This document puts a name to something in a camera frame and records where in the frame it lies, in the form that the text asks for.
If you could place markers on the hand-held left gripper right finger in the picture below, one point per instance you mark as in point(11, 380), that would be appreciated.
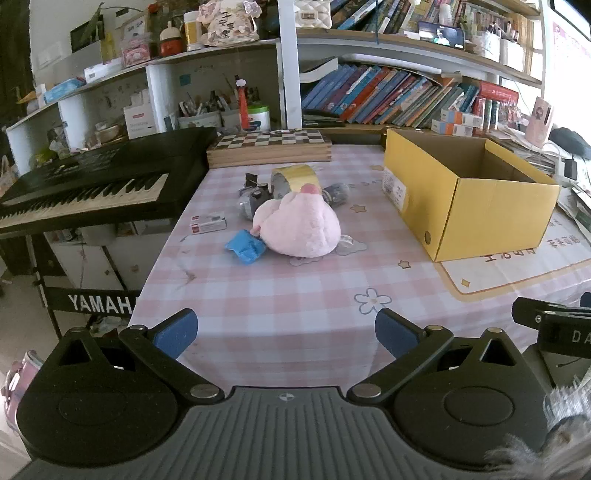
point(395, 337)

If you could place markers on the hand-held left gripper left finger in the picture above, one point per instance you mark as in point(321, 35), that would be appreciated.
point(178, 334)

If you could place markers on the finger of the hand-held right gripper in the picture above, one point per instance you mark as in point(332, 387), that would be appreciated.
point(528, 314)

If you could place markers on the yellow cardboard box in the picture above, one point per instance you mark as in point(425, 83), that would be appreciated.
point(489, 217)

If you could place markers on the blue packet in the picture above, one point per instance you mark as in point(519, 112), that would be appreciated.
point(244, 247)

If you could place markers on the white staple box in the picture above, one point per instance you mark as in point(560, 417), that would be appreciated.
point(210, 226)

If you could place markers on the pink plush toy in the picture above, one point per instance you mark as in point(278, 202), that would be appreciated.
point(300, 221)

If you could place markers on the black binder clip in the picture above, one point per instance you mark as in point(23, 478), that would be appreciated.
point(251, 180)

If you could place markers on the yellow tape roll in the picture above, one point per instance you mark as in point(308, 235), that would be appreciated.
point(295, 174)

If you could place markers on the pink checked cloth desktop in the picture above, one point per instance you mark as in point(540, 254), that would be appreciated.
point(277, 300)

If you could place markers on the black keyboard stand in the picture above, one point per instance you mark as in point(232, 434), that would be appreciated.
point(92, 302)

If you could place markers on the clear plastic piece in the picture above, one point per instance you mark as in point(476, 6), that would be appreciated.
point(353, 247)

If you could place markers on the grey fluffy sleeve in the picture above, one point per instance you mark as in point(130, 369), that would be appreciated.
point(568, 443)

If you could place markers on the black power adapter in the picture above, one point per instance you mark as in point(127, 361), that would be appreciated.
point(571, 170)

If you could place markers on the grey plush toy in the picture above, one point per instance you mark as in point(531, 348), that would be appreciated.
point(337, 194)

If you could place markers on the pink striped object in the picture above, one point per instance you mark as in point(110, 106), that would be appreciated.
point(18, 383)

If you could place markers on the stack of papers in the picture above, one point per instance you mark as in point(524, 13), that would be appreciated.
point(517, 143)

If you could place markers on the black pouch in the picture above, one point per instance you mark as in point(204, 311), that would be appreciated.
point(570, 141)

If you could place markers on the black electronic keyboard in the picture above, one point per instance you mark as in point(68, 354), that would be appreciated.
point(101, 170)

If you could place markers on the orange white medicine box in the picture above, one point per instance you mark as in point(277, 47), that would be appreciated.
point(472, 120)
point(443, 127)
point(463, 130)
point(451, 116)

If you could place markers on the white pen holder with brushes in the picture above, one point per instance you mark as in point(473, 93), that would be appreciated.
point(198, 121)

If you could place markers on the wooden chessboard box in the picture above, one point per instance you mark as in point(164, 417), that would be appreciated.
point(268, 138)

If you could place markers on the white box red label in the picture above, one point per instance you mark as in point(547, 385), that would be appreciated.
point(138, 122)

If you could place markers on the red thick book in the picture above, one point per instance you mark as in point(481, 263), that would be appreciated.
point(498, 91)

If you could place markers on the black stapler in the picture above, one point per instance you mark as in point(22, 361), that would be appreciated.
point(323, 121)

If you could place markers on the white jar green lid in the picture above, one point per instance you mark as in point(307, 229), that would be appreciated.
point(258, 120)

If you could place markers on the red glue tube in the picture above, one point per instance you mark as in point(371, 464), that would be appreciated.
point(242, 106)

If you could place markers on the row of thin picture books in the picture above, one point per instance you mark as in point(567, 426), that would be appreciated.
point(369, 92)

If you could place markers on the white pen cup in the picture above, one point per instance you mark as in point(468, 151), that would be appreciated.
point(512, 53)
point(489, 48)

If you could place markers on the blue tissue pack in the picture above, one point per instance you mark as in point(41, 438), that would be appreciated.
point(64, 90)

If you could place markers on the white flat box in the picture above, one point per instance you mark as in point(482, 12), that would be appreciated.
point(101, 73)

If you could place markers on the pink box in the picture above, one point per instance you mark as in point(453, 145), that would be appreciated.
point(136, 54)

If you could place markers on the white bookshelf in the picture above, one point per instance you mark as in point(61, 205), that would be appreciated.
point(288, 69)

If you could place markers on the red doll jar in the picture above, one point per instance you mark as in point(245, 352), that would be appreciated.
point(171, 46)

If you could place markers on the smartphone showing video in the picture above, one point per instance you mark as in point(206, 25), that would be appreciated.
point(441, 34)

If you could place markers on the yellow white bottle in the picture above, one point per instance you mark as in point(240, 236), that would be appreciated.
point(193, 32)

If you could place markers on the cream fabric ornament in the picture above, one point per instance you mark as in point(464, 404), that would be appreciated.
point(226, 25)

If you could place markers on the white quilted handbag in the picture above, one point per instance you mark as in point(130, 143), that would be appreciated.
point(314, 14)

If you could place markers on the pink wall poster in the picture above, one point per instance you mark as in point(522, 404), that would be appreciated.
point(572, 69)

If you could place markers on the white light switch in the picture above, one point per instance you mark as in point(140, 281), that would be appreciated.
point(50, 55)

